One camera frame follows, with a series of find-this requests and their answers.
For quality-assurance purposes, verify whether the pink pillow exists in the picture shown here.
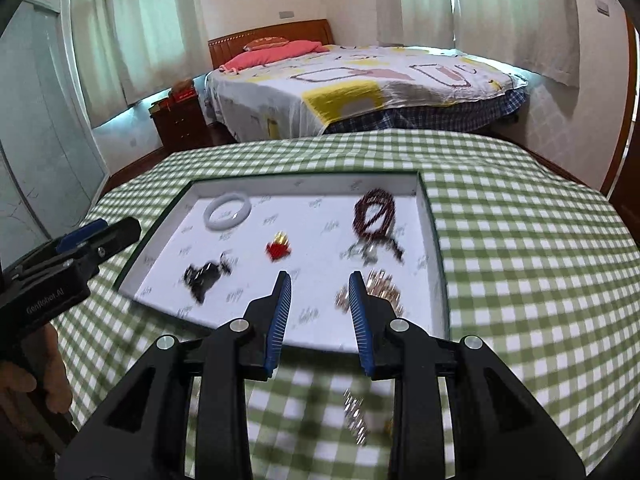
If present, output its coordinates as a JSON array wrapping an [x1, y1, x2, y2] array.
[[220, 40, 329, 74]]

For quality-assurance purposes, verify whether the red knot ornament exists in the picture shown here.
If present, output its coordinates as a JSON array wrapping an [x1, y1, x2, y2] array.
[[265, 231, 293, 263]]

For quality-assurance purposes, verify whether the pale wardrobe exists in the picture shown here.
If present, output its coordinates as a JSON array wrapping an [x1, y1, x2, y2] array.
[[0, 0, 109, 271]]

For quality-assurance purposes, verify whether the wooden headboard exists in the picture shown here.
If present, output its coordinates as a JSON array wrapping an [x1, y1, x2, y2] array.
[[207, 19, 335, 70]]

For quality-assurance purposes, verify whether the white jade bangle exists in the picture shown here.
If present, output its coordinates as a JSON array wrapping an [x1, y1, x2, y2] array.
[[203, 194, 253, 233]]

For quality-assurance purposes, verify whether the bed with patterned sheet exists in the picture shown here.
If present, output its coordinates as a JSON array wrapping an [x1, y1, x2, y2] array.
[[206, 45, 530, 143]]

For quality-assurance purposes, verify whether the long crystal brooch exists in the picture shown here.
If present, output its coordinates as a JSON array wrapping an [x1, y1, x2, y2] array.
[[342, 389, 372, 445]]

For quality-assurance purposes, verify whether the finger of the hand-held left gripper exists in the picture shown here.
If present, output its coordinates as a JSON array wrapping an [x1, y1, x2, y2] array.
[[75, 217, 143, 281], [54, 219, 109, 255]]

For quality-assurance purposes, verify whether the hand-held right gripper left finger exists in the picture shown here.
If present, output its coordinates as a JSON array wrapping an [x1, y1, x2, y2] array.
[[60, 270, 293, 480]]

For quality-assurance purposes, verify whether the dark green shallow box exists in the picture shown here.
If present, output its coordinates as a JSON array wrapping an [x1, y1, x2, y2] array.
[[114, 171, 449, 356]]

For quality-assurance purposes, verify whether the wooden door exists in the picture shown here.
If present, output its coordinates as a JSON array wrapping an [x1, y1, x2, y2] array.
[[600, 10, 640, 202]]

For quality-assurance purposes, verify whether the pearl flower rhinestone brooch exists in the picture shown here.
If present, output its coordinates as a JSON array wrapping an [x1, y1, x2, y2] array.
[[335, 270, 404, 317]]

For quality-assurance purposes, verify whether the person's left hand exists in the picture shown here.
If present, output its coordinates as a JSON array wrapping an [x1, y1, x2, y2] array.
[[0, 321, 75, 443]]

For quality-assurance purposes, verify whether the dark wooden nightstand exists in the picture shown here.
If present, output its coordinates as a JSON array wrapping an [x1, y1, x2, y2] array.
[[149, 97, 206, 149]]

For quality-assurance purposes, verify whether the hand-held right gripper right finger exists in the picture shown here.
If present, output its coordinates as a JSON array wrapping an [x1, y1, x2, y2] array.
[[347, 270, 586, 480]]

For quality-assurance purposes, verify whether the white sheer curtain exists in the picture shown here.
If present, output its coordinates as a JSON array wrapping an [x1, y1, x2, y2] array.
[[447, 0, 584, 87], [395, 0, 456, 49], [107, 0, 211, 103], [67, 0, 127, 129]]

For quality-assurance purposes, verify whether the green checked tablecloth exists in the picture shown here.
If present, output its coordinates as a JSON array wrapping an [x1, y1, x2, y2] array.
[[52, 129, 640, 480]]

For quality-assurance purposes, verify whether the dark red bead bracelet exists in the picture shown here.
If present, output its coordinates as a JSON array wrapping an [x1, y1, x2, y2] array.
[[352, 188, 406, 262]]

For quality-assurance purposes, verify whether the blue plaid bed skirt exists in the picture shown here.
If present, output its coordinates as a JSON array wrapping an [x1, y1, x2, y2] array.
[[322, 87, 529, 136]]

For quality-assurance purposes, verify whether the dark stone pendant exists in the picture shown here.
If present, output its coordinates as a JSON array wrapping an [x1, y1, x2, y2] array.
[[182, 252, 234, 304]]

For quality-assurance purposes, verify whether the brown cushion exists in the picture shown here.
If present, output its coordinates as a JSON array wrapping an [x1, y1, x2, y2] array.
[[244, 36, 291, 52]]

